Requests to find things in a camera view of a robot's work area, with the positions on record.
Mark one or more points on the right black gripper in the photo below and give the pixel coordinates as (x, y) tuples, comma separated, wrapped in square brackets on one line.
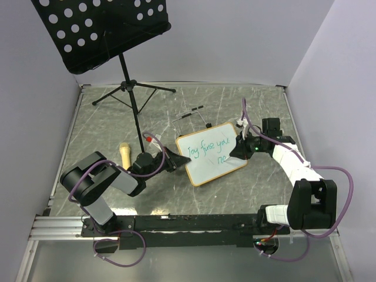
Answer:
[(240, 151)]

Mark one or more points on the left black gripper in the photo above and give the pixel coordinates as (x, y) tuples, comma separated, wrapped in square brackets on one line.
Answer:
[(174, 160)]

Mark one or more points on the yellow framed whiteboard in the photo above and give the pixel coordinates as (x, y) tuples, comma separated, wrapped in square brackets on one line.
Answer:
[(208, 150)]

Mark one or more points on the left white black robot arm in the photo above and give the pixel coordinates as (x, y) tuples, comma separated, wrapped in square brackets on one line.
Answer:
[(88, 179)]

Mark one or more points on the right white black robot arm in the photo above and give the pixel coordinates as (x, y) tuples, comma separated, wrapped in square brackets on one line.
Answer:
[(312, 204)]

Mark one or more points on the wooden toy microphone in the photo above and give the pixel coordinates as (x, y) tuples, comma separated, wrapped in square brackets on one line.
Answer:
[(124, 150)]

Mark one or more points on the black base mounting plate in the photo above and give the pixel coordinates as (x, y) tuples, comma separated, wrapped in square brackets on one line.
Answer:
[(132, 232)]

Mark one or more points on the black perforated music stand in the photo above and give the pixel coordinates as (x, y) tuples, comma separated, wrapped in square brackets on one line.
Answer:
[(87, 34)]

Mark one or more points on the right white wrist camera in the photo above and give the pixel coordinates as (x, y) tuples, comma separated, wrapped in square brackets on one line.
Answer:
[(243, 124)]

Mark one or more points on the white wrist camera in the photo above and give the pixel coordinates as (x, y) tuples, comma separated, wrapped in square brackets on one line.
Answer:
[(243, 124), (154, 140)]

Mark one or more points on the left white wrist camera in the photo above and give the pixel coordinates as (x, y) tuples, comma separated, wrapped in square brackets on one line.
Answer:
[(154, 140)]

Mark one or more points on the aluminium extrusion rail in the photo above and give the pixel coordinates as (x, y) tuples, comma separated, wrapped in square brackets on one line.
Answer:
[(47, 228)]

